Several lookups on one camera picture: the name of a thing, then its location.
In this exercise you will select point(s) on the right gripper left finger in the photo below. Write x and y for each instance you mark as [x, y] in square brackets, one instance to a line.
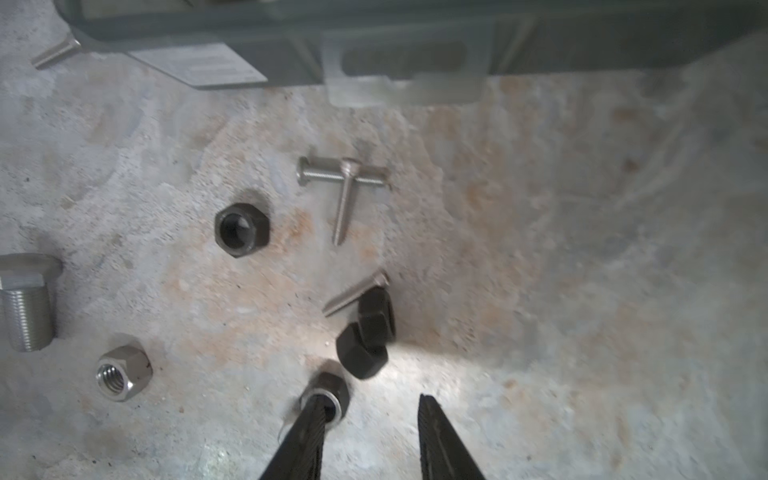
[299, 456]

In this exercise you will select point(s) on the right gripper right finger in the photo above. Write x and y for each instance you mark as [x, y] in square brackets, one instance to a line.
[442, 453]

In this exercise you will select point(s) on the large steel bolt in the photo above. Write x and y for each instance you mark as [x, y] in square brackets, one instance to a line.
[63, 50]
[26, 302]

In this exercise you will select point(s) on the grey compartment organizer box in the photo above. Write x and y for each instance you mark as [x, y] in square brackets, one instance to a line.
[371, 53]

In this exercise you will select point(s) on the black nut lower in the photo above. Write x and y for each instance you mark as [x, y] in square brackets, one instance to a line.
[333, 392]

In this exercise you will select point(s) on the steel nut centre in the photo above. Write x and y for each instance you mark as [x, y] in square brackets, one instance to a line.
[123, 373]

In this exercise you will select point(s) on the black nut upper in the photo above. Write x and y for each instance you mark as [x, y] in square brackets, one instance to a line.
[241, 229]

